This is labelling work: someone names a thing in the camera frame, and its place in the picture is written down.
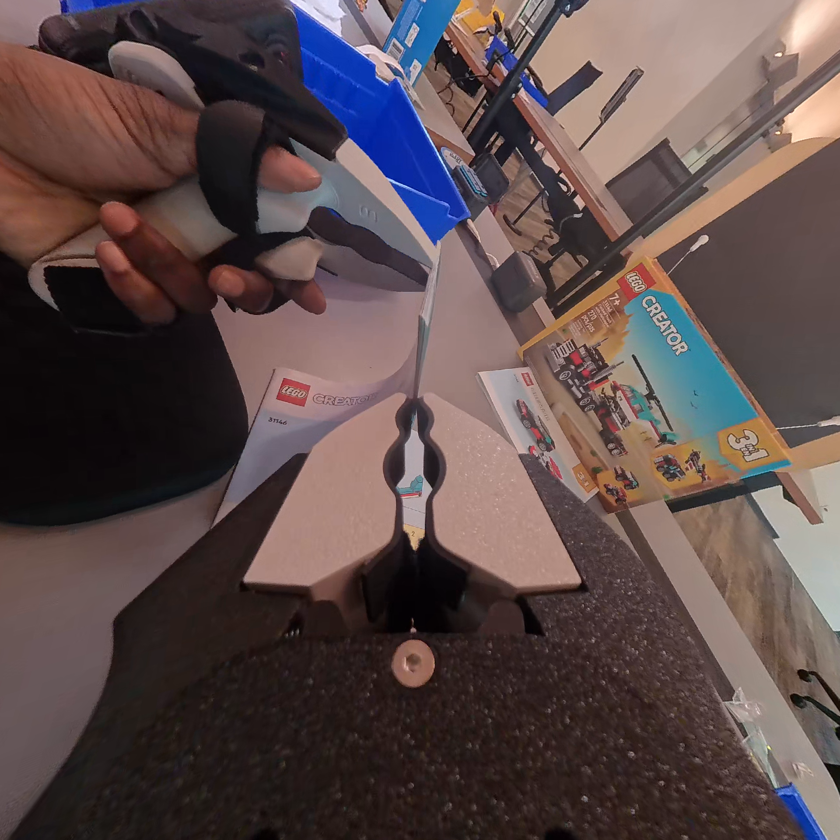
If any black stand pole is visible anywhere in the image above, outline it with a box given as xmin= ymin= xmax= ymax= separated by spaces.
xmin=550 ymin=66 xmax=840 ymax=312

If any dark cabinet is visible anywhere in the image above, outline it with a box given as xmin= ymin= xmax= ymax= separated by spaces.
xmin=605 ymin=136 xmax=693 ymax=221

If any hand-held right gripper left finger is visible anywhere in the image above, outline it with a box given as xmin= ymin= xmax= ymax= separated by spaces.
xmin=241 ymin=392 xmax=417 ymax=624

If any black coiled cable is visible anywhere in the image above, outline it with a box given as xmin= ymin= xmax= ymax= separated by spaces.
xmin=521 ymin=220 xmax=581 ymax=263

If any blue cardboard box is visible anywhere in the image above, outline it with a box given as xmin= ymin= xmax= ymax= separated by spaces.
xmin=382 ymin=0 xmax=462 ymax=88

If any person's left hand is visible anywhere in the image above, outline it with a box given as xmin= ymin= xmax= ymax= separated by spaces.
xmin=0 ymin=42 xmax=327 ymax=326

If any small grey case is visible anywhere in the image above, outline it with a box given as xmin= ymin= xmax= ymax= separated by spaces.
xmin=490 ymin=251 xmax=547 ymax=315

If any red car cover instruction booklet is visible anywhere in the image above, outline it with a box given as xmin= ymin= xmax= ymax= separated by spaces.
xmin=477 ymin=369 xmax=598 ymax=503

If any clear plastic bag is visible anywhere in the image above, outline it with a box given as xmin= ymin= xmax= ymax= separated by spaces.
xmin=727 ymin=686 xmax=767 ymax=724

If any black tripod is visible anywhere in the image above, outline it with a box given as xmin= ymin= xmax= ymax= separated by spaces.
xmin=469 ymin=0 xmax=573 ymax=157

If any black monitor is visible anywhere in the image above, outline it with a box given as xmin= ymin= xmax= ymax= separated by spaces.
xmin=581 ymin=66 xmax=645 ymax=151

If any blue plastic bin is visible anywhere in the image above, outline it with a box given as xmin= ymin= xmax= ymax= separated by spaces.
xmin=289 ymin=0 xmax=471 ymax=241
xmin=774 ymin=783 xmax=824 ymax=840

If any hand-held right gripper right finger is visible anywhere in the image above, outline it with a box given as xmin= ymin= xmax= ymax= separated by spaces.
xmin=417 ymin=392 xmax=585 ymax=624

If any black panel with wood edge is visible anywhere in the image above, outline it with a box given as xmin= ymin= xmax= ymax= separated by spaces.
xmin=630 ymin=134 xmax=840 ymax=526

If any long wooden table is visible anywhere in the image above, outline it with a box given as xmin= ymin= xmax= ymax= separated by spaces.
xmin=446 ymin=20 xmax=647 ymax=260

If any lego set cardboard box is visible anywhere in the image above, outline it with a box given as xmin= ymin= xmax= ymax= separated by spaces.
xmin=518 ymin=256 xmax=793 ymax=514

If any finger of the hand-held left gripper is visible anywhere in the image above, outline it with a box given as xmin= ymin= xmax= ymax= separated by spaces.
xmin=292 ymin=136 xmax=442 ymax=269
xmin=314 ymin=212 xmax=432 ymax=291

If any black chair base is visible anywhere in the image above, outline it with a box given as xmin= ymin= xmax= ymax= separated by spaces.
xmin=789 ymin=668 xmax=840 ymax=729

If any helicopter cover instruction booklet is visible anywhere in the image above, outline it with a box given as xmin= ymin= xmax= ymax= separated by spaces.
xmin=211 ymin=259 xmax=444 ymax=546

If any black office chair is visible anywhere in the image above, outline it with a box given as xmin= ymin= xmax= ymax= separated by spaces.
xmin=518 ymin=147 xmax=592 ymax=231

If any small black device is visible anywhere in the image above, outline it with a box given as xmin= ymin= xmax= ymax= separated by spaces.
xmin=453 ymin=151 xmax=508 ymax=201

